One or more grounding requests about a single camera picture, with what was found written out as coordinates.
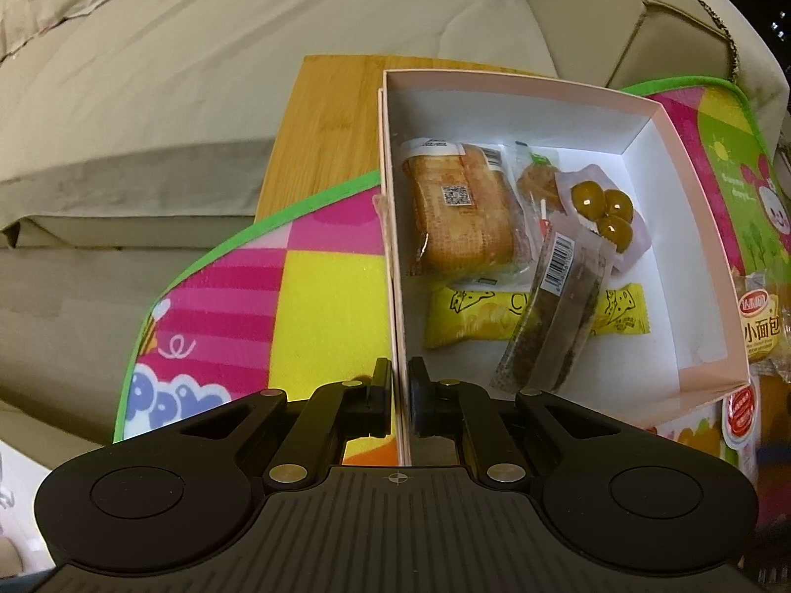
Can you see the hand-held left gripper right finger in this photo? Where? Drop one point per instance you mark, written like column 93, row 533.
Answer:
column 421, row 407

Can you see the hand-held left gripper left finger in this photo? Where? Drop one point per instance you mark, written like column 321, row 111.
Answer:
column 380, row 407

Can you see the yellow cheese stick packet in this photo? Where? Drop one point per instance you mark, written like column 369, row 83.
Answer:
column 469, row 321

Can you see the hawthorn stick packet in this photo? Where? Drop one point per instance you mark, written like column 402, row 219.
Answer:
column 556, row 321

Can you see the sliced bread clear packet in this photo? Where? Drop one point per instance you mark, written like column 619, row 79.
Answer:
column 457, row 228

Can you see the dried fruit clear packet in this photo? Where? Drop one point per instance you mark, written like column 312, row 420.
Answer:
column 537, row 182

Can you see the green olives pink packet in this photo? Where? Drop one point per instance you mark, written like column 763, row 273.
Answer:
column 602, row 204

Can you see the pink cardboard box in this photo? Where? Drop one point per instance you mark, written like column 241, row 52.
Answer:
column 469, row 105

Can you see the red label snack packet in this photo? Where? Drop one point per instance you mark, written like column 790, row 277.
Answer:
column 741, row 420

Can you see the small bread packet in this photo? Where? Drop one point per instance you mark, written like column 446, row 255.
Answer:
column 763, row 327

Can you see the colourful cartoon play mat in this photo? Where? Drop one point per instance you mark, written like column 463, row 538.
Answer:
column 247, row 296

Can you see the wooden table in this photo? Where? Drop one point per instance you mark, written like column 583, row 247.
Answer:
column 321, row 136

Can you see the beige covered sofa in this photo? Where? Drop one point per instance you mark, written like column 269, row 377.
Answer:
column 154, row 74

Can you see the beige fringed throw blanket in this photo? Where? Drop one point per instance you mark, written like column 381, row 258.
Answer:
column 710, row 6

